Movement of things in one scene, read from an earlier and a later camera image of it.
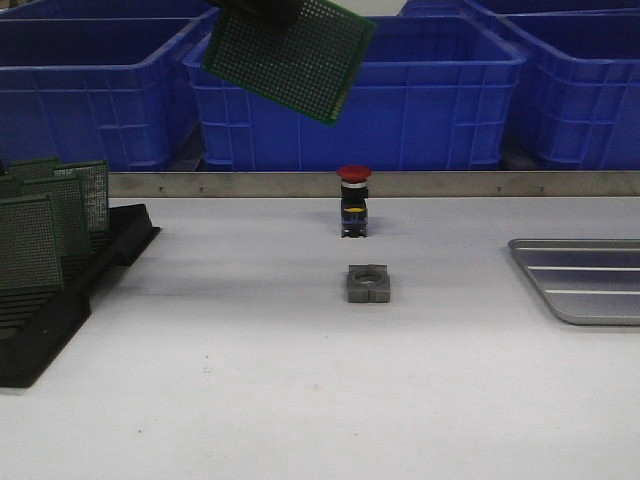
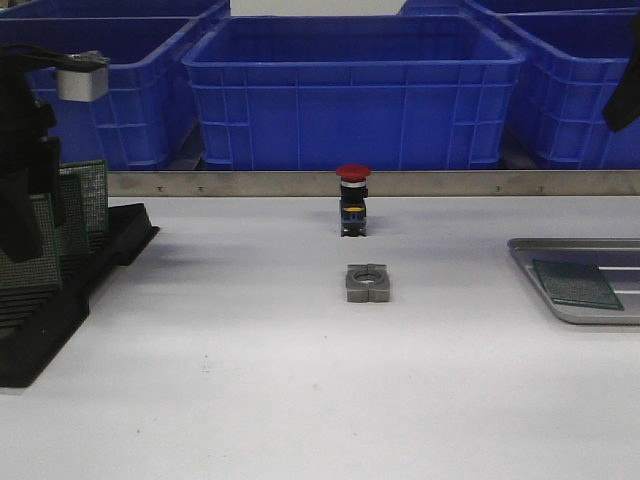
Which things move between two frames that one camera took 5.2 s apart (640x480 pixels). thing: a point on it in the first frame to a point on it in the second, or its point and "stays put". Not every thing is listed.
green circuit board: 96,186 stays put
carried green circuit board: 313,66 to 578,284
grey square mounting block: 368,283 stays put
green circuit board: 29,250 stays put
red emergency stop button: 354,199 stays put
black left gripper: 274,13 to 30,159
